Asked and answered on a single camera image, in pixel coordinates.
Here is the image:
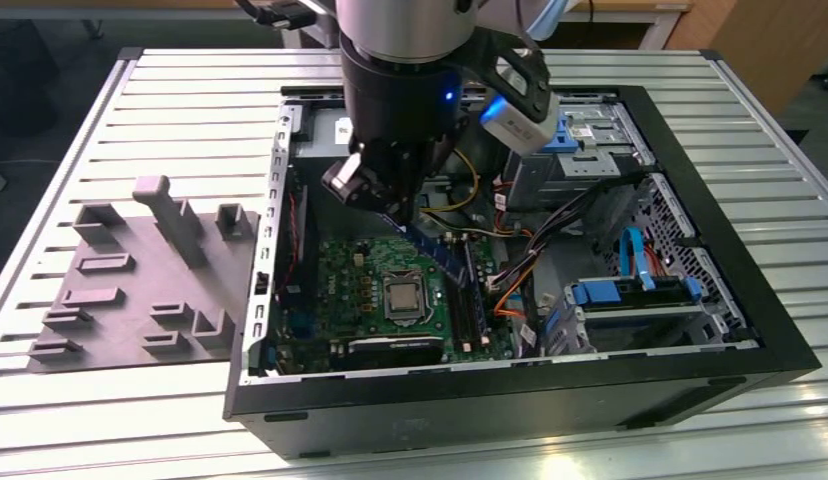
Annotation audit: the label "wooden cabinet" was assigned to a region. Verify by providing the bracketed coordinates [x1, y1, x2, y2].
[666, 0, 828, 116]

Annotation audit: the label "black RAM slot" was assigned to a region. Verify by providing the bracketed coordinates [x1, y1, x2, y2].
[444, 284, 472, 354]

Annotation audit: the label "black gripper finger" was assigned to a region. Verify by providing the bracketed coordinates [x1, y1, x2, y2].
[319, 154, 415, 224]

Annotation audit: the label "black cable bundle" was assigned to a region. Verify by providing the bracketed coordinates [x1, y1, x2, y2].
[485, 172, 646, 291]

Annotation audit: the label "black graphics card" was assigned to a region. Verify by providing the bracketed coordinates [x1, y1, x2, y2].
[332, 335, 448, 371]

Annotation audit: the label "blue drive bay latch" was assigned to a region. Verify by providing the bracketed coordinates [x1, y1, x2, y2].
[539, 112, 581, 154]

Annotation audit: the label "RAM stick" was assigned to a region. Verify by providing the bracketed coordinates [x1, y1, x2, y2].
[379, 212, 469, 291]

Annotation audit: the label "red wire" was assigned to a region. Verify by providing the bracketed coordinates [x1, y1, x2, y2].
[285, 192, 301, 281]

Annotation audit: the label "yellow and black wire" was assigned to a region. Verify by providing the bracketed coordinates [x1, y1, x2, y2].
[419, 149, 481, 216]

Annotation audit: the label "blue flat data wire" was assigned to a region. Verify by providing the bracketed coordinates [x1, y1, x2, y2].
[616, 227, 659, 291]

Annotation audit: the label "metal disk bay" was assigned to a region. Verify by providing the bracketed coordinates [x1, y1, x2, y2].
[563, 279, 755, 351]

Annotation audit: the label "hard disk in blue carrier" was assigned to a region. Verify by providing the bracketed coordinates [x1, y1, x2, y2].
[565, 277, 706, 309]

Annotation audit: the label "silver CPU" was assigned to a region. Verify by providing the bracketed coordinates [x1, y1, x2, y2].
[384, 283, 425, 321]

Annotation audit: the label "green motherboard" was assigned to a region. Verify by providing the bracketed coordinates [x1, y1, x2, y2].
[272, 234, 521, 374]

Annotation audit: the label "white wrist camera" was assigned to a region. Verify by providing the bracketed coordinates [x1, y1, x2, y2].
[476, 29, 561, 156]

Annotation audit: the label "orange wire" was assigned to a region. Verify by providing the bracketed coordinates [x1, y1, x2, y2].
[492, 249, 541, 321]

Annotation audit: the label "black open PC case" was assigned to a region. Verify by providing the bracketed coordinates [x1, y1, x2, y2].
[220, 84, 826, 460]

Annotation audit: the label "blue board connector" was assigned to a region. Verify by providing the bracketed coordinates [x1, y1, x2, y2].
[285, 313, 316, 341]

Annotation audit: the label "grey power supply unit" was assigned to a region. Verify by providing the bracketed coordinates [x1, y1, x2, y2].
[289, 107, 425, 239]

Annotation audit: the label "metal drive cage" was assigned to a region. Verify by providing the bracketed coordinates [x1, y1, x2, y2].
[503, 97, 655, 211]

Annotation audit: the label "CPU socket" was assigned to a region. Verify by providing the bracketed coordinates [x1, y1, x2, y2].
[377, 269, 436, 329]

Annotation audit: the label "grey parts rack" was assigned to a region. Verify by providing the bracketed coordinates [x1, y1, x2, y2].
[25, 171, 261, 374]

